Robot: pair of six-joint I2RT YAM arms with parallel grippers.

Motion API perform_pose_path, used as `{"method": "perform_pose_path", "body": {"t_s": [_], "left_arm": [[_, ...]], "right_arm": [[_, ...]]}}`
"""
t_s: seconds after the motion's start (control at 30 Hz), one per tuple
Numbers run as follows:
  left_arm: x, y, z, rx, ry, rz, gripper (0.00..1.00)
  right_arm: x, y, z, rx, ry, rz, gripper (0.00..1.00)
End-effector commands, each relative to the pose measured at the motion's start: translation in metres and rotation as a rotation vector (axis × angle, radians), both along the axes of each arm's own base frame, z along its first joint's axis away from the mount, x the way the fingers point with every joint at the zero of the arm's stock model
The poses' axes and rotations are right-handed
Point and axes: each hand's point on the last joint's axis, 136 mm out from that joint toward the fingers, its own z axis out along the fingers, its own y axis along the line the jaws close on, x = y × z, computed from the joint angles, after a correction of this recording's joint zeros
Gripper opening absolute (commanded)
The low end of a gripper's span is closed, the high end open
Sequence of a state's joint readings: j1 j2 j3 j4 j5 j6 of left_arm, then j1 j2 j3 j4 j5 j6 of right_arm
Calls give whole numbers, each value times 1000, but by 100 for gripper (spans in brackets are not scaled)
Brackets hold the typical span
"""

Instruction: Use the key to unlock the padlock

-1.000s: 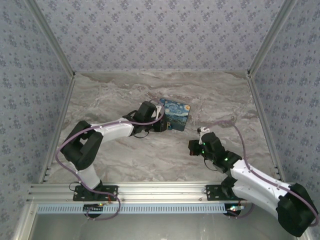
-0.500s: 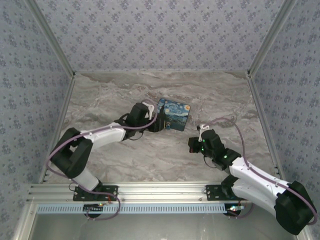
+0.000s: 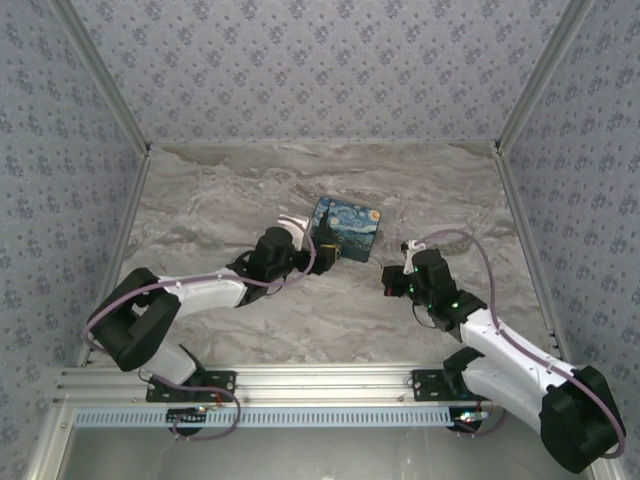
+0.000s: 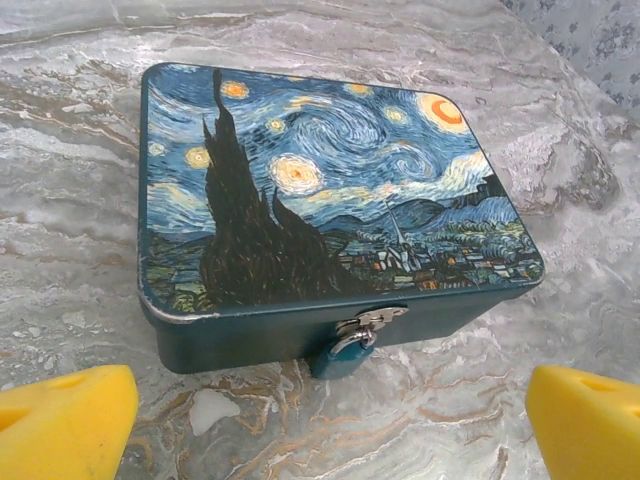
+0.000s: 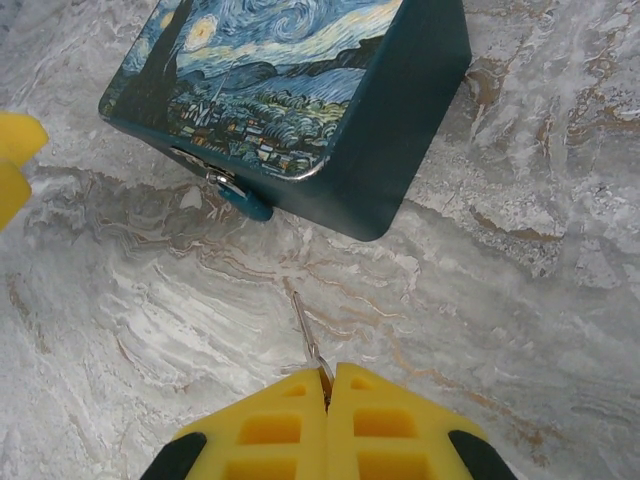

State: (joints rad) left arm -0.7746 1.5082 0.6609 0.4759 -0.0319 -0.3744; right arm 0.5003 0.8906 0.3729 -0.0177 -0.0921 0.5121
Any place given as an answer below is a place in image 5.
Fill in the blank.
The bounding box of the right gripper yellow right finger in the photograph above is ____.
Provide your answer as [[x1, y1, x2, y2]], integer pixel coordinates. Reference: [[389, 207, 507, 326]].
[[327, 361, 507, 480]]

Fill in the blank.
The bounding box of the small silver key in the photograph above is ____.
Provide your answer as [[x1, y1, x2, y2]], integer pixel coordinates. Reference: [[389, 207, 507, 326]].
[[291, 291, 335, 407]]

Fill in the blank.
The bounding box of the teal padlock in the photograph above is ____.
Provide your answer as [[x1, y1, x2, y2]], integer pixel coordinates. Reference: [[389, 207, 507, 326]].
[[207, 169, 275, 223]]

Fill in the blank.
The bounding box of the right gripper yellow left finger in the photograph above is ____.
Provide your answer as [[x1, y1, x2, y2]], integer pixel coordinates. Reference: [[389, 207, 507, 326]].
[[144, 366, 330, 480]]

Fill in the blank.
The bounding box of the silver box latch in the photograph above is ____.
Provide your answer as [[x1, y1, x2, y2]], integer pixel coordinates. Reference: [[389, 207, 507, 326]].
[[168, 144, 224, 175]]

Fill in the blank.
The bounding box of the teal starry night print box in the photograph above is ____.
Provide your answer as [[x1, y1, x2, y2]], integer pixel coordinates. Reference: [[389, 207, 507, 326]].
[[98, 0, 472, 243]]

